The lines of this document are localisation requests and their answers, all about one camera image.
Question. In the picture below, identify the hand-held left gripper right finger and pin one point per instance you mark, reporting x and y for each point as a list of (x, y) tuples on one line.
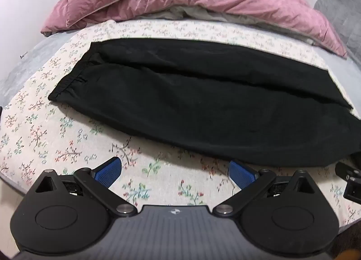
[(241, 175)]

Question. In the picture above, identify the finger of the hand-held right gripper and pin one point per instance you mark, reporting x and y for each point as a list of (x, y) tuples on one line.
[(347, 170)]

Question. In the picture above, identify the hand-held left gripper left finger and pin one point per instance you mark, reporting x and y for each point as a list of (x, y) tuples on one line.
[(108, 172)]

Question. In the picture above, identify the black pants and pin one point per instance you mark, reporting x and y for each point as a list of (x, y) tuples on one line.
[(203, 102)]

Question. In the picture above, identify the floral bed sheet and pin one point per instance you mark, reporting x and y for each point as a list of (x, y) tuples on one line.
[(56, 141)]

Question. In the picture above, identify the grey mattress cover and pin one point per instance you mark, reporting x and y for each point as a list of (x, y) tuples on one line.
[(31, 62)]

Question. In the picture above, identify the grey pillow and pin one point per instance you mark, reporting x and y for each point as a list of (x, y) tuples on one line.
[(342, 14)]

